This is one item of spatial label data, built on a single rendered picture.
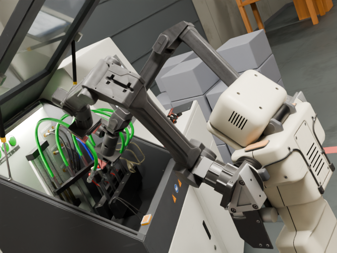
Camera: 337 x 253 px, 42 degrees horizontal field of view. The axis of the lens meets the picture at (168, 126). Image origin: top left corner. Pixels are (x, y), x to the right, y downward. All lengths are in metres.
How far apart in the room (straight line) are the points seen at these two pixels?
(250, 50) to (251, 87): 2.31
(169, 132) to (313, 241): 0.58
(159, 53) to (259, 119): 0.58
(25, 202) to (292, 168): 0.96
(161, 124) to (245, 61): 2.63
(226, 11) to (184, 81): 5.33
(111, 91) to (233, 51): 2.73
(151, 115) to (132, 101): 0.07
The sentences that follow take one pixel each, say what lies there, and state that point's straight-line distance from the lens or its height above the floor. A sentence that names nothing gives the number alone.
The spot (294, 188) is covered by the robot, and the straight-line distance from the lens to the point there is 1.29.
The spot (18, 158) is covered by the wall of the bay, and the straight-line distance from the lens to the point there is 2.02.
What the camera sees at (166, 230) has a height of 0.85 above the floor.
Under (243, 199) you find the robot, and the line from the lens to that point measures 1.17.
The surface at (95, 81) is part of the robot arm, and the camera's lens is 0.98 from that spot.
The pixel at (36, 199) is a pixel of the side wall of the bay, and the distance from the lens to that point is 1.66.
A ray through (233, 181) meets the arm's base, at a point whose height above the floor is 1.21.
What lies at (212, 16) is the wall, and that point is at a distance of 8.28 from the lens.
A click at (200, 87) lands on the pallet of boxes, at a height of 0.88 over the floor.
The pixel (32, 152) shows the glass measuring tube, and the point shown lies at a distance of 2.04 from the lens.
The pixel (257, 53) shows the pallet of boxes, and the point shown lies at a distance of 3.64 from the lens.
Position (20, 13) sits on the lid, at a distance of 1.39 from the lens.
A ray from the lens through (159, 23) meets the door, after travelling 6.93.
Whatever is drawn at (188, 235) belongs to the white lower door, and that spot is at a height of 0.69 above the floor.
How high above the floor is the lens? 1.72
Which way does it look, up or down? 17 degrees down
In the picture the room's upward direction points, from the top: 25 degrees counter-clockwise
